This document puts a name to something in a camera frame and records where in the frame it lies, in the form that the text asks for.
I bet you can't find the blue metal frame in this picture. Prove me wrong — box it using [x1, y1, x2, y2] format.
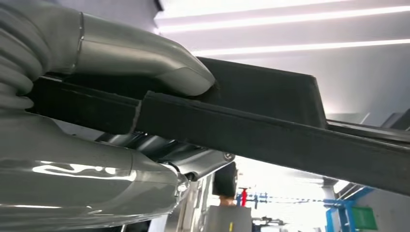
[322, 187, 375, 232]

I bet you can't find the ceiling light strip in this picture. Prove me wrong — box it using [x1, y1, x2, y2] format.
[155, 5, 410, 35]
[191, 38, 410, 58]

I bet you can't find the person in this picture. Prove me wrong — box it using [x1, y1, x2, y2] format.
[211, 161, 239, 208]

